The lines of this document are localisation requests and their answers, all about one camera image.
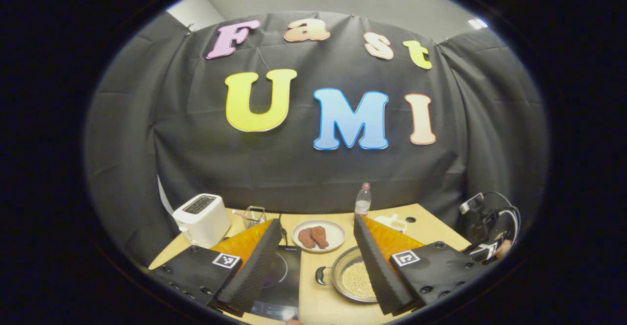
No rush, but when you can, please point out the black induction cooktop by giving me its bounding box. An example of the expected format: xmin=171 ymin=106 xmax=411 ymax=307
xmin=250 ymin=245 xmax=302 ymax=322

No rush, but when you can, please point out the round white plate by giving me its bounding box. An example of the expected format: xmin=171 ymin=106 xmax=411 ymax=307
xmin=292 ymin=219 xmax=346 ymax=253

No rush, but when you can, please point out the steel pot with black handles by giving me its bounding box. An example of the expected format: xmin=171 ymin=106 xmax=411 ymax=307
xmin=315 ymin=246 xmax=387 ymax=303

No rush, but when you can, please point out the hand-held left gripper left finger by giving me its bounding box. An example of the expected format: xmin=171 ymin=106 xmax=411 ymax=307
xmin=149 ymin=218 xmax=284 ymax=317

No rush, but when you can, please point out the black backdrop cloth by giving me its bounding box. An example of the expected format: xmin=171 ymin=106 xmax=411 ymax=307
xmin=83 ymin=11 xmax=549 ymax=267

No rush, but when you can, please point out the pile of soybeans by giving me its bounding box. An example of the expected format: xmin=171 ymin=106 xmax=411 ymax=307
xmin=341 ymin=261 xmax=378 ymax=297

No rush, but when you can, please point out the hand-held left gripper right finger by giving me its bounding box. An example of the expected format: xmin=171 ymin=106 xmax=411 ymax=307
xmin=353 ymin=214 xmax=485 ymax=316

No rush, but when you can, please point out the white toaster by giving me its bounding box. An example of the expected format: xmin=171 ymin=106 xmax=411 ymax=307
xmin=172 ymin=193 xmax=232 ymax=249

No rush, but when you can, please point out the white divided dish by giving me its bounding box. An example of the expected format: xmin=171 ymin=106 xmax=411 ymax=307
xmin=374 ymin=213 xmax=408 ymax=233

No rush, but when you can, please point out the clear plastic water bottle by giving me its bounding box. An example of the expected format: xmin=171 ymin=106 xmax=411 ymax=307
xmin=354 ymin=183 xmax=372 ymax=218

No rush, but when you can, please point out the wire utensil holder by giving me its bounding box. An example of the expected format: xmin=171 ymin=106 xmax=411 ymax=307
xmin=232 ymin=206 xmax=267 ymax=229

